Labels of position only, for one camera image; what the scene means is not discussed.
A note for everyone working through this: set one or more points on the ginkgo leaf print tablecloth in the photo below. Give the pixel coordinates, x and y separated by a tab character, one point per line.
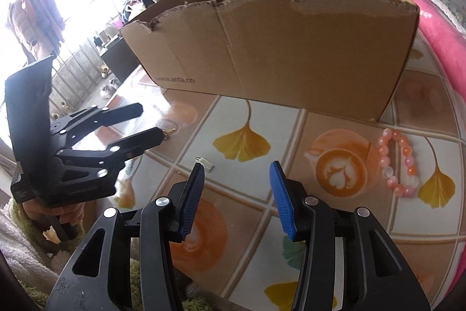
236	223

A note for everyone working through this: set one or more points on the brown cardboard box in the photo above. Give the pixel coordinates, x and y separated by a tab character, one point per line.
291	59

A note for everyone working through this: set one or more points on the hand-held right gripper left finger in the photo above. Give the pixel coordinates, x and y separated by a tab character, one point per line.
191	203

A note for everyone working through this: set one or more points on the person's left hand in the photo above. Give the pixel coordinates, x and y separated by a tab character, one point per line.
34	214

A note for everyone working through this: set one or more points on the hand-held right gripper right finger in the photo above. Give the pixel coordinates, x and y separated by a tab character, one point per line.
282	203

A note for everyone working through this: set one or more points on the small silver tag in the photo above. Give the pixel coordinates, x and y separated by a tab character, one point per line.
205	164

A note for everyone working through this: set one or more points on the pink fleece blanket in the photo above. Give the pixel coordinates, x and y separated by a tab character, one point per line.
444	41

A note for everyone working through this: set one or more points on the dark cabinet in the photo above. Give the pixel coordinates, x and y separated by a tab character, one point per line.
118	57

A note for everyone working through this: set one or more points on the white knit cloth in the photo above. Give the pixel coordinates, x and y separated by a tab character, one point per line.
449	6

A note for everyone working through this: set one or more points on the brown hanging jacket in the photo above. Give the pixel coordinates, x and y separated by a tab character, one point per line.
34	19

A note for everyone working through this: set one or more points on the green fluffy robe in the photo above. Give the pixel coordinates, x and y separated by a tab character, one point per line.
193	302

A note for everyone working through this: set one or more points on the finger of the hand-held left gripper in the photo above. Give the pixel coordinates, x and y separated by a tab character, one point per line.
116	112
142	139

